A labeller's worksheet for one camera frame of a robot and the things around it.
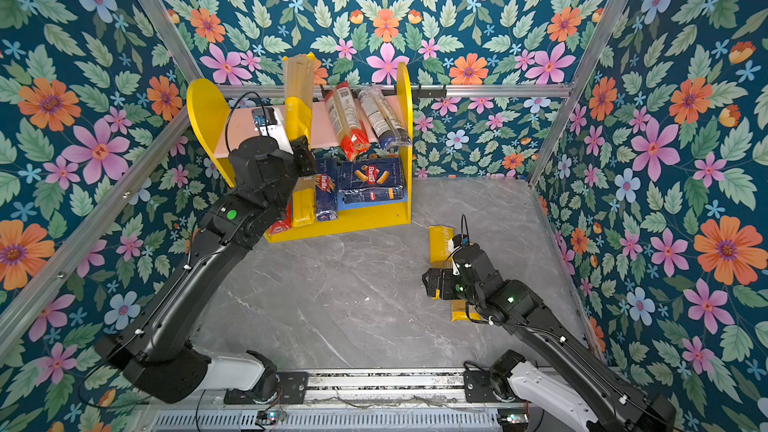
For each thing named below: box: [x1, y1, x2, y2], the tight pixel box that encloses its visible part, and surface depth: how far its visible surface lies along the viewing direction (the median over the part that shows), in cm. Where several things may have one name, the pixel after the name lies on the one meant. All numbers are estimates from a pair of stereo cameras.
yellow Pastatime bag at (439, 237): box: [428, 225, 455, 269], surface depth 100 cm
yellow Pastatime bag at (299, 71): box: [282, 53, 314, 146], surface depth 65 cm
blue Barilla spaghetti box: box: [315, 173, 338, 222], surface depth 91 cm
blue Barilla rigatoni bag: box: [339, 158, 405, 204], surface depth 95 cm
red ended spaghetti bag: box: [325, 82, 371, 161], surface depth 75 cm
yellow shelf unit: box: [186, 62, 414, 244], surface depth 80 cm
